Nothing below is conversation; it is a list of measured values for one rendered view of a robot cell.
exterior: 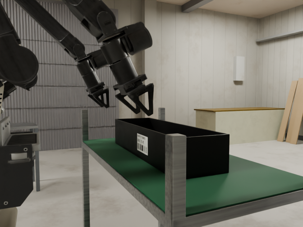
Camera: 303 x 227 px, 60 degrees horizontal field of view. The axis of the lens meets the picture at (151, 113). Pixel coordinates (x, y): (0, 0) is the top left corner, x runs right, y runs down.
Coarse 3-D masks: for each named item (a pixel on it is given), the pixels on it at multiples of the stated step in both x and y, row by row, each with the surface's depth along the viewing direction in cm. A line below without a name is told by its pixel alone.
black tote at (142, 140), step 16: (128, 128) 102; (144, 128) 87; (160, 128) 114; (176, 128) 101; (192, 128) 91; (128, 144) 103; (144, 144) 87; (160, 144) 76; (192, 144) 69; (208, 144) 71; (224, 144) 73; (144, 160) 88; (160, 160) 76; (192, 160) 69; (208, 160) 72; (224, 160) 74; (192, 176) 70
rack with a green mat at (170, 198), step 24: (96, 144) 118; (168, 144) 48; (120, 168) 79; (144, 168) 79; (168, 168) 48; (240, 168) 79; (264, 168) 79; (144, 192) 60; (168, 192) 48; (192, 192) 60; (216, 192) 60; (240, 192) 60; (264, 192) 60; (288, 192) 61; (168, 216) 49; (192, 216) 49; (216, 216) 52; (240, 216) 54
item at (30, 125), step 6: (12, 126) 306; (18, 126) 306; (24, 126) 306; (30, 126) 308; (36, 126) 312; (36, 156) 314; (36, 162) 314; (36, 168) 315; (36, 174) 315; (36, 180) 316; (36, 186) 317
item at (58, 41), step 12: (24, 0) 93; (36, 0) 95; (36, 12) 95; (48, 12) 97; (48, 24) 97; (60, 24) 99; (60, 36) 98; (72, 36) 100; (72, 48) 100; (84, 48) 102
